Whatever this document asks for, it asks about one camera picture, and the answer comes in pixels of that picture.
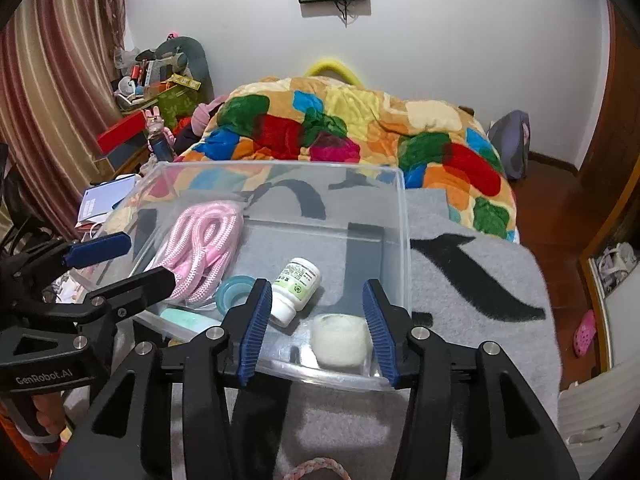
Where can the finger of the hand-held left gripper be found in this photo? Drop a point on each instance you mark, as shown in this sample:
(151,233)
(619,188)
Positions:
(142,287)
(97,251)

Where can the striped pink curtain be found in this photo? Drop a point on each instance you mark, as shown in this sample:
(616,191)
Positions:
(50,85)

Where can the pink clog shoe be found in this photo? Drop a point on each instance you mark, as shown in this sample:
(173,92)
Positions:
(584,332)

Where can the pink knitted hat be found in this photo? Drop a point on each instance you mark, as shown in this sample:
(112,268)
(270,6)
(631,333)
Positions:
(206,112)

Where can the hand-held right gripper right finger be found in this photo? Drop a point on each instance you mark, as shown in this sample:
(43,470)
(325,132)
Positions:
(379,332)

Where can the white ribbed plastic basket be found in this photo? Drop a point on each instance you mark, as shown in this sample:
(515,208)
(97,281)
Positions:
(600,420)

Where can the white blue booklet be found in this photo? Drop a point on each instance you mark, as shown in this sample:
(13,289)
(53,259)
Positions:
(107,200)

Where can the white medicine bottle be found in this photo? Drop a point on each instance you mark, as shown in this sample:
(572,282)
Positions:
(296,285)

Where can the red flat box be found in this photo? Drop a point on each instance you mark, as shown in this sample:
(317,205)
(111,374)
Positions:
(120,132)

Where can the clear plastic storage box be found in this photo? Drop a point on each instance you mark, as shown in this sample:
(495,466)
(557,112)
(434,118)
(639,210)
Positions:
(360,200)

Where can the yellow patterned box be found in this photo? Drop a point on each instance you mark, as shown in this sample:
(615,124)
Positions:
(184,81)

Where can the wooden cabinet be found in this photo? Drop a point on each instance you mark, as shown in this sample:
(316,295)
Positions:
(620,160)

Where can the pink bunny toy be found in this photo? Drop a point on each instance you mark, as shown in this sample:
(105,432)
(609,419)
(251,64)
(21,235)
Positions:
(156,122)

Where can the colourful patchwork quilt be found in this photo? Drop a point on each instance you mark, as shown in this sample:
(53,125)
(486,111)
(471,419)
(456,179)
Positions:
(350,125)

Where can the teal tape roll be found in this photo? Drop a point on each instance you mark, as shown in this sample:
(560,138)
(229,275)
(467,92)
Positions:
(231,291)

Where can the person's left hand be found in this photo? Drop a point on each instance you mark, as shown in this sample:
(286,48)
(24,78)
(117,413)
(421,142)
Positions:
(47,417)

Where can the green patterned box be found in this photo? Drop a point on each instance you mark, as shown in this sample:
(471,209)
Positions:
(172,105)

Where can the yellow curved cushion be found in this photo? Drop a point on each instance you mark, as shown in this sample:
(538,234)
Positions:
(330,65)

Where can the grey black patterned blanket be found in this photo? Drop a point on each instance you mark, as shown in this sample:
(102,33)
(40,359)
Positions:
(480,350)

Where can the light green tube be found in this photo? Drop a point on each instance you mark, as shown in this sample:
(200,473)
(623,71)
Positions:
(185,319)

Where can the grey purple backpack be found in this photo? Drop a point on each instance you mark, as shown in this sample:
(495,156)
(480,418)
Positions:
(510,142)

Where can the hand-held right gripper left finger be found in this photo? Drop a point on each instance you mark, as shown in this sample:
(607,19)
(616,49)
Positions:
(254,332)

